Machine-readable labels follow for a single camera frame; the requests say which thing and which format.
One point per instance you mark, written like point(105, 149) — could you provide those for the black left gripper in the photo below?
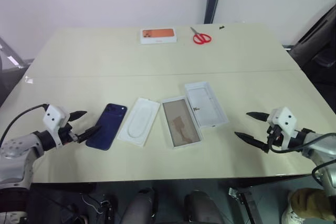
point(67, 136)

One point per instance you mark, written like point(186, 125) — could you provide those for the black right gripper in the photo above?
point(274, 136)

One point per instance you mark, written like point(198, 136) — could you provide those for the dark blue smartphone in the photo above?
point(106, 129)

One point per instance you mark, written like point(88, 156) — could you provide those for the white phone box lid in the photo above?
point(207, 106)

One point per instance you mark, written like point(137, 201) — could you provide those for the white paper insert tray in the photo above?
point(139, 121)

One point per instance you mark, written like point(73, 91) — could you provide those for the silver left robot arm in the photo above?
point(18, 150)

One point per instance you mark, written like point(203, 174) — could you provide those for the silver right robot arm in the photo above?
point(319, 148)

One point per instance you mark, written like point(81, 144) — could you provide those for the white phone box base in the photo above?
point(181, 124)

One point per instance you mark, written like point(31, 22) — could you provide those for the white box with orange phone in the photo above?
point(158, 35)

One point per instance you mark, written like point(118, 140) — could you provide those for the white sneaker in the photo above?
point(290, 214)

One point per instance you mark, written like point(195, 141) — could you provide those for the tan fuzzy object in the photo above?
point(312, 203)

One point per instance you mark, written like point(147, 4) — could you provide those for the dark rounded shape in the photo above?
point(140, 205)
point(200, 207)

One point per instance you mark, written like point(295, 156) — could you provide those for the black office chair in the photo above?
point(320, 40)

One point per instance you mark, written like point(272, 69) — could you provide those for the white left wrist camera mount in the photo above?
point(53, 116)

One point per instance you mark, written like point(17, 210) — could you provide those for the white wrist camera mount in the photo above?
point(53, 116)
point(284, 119)

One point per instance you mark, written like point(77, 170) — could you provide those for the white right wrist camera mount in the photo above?
point(284, 119)

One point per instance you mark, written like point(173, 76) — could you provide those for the metal table leg bracket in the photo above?
point(240, 199)

